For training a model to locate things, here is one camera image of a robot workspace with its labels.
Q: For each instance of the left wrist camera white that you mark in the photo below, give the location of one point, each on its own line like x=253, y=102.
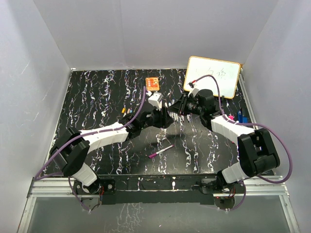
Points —
x=156, y=100

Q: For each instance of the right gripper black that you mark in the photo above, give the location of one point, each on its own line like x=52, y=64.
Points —
x=180, y=107

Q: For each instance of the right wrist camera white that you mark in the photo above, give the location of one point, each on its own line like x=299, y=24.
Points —
x=193, y=89

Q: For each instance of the black base frame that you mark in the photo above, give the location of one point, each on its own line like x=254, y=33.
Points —
x=121, y=189

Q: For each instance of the aluminium rail frame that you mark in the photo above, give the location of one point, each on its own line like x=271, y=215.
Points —
x=57, y=187

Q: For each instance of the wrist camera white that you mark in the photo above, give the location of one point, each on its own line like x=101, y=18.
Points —
x=193, y=89
x=156, y=100

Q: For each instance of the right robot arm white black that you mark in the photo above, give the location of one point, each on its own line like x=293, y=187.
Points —
x=257, y=153

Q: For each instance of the magenta marker pen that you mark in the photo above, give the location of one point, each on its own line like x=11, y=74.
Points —
x=160, y=151

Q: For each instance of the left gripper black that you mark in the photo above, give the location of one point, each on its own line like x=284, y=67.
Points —
x=164, y=120

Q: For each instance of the white board orange frame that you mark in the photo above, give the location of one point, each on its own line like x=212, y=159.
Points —
x=216, y=75

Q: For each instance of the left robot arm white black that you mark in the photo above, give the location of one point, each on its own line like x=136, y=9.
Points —
x=71, y=159

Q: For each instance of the blue object at edge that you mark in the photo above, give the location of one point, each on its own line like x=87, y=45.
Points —
x=241, y=117

